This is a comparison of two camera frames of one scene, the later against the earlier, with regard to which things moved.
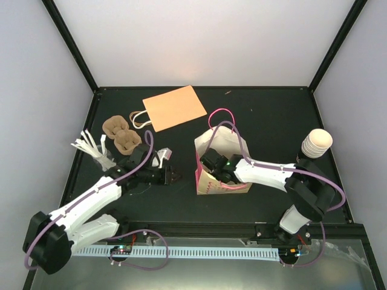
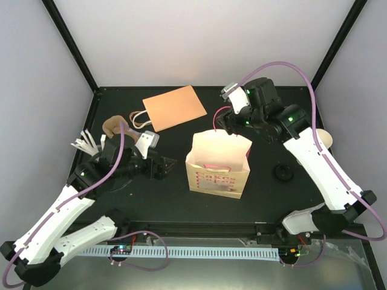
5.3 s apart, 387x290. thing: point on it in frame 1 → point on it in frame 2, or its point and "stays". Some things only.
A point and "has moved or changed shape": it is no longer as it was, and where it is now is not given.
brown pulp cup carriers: [117, 128] stays
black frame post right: [347, 24] stays
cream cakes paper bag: [227, 141] has moved or changed shape
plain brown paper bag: [168, 109] stays
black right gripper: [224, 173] → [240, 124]
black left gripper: [168, 173] → [159, 174]
